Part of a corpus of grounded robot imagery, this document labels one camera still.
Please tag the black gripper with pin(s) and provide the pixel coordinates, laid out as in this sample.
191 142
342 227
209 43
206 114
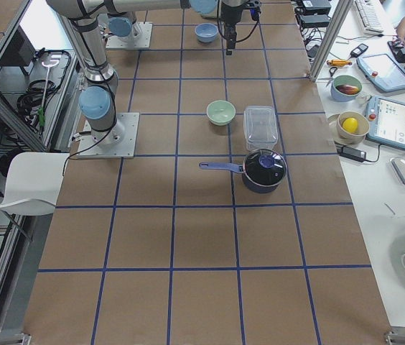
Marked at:
230 15

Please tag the blue bowl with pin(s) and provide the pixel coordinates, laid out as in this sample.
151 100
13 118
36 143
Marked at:
206 32

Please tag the green bowl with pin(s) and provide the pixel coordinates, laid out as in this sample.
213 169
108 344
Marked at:
220 112

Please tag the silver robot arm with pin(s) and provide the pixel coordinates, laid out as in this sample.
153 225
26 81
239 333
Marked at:
82 17

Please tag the teal bowl with fruit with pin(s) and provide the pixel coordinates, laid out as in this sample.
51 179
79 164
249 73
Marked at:
345 88

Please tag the beige bowl with lemon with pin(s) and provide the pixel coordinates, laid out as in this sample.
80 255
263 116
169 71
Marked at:
348 127

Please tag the scissors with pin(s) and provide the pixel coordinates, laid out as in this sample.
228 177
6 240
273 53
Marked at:
332 72

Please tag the clear plastic food container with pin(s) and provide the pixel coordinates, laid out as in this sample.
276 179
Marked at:
260 128

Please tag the white keyboard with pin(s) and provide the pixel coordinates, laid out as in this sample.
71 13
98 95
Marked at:
367 17

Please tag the dark blue saucepan with lid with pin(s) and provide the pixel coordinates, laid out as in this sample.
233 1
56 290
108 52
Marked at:
262 170

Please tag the blue teach pendant far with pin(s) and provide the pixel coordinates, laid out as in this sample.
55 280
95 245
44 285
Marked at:
383 72

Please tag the blue teach pendant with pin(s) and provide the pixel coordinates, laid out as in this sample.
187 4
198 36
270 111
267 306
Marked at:
386 118
383 72

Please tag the black power adapter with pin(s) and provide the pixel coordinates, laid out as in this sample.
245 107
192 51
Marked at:
352 153

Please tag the blue teach pendant near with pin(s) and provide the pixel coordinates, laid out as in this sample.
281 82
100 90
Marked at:
386 118

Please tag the white chair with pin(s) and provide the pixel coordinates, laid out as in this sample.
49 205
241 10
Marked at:
33 183

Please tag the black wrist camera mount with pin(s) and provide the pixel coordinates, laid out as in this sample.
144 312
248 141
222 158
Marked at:
254 7

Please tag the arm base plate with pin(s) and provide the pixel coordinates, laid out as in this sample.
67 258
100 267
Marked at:
120 142
125 35

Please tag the aluminium frame post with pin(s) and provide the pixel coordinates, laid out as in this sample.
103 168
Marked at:
336 22

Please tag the orange handled tool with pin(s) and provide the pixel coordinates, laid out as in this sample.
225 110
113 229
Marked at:
338 63

